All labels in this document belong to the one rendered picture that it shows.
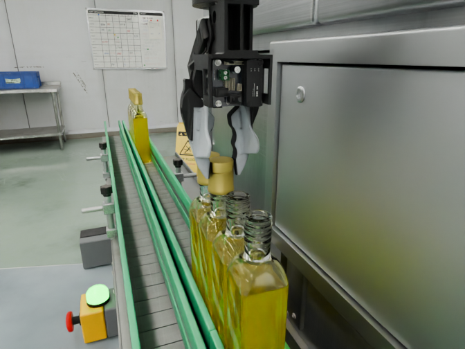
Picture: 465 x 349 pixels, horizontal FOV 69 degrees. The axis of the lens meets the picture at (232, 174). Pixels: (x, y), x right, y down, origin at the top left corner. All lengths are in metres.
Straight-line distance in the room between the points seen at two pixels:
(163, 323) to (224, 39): 0.46
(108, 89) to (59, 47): 0.92
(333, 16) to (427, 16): 0.12
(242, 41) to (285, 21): 0.20
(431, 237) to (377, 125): 0.12
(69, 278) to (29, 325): 0.17
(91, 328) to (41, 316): 0.17
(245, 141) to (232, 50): 0.12
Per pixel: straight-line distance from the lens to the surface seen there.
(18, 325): 0.93
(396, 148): 0.37
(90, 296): 0.77
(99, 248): 1.00
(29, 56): 6.25
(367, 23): 0.44
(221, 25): 0.37
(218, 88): 0.36
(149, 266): 0.76
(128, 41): 6.20
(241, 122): 0.43
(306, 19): 0.50
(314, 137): 0.48
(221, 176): 0.44
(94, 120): 6.26
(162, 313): 0.64
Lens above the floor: 1.30
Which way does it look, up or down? 19 degrees down
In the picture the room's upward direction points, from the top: straight up
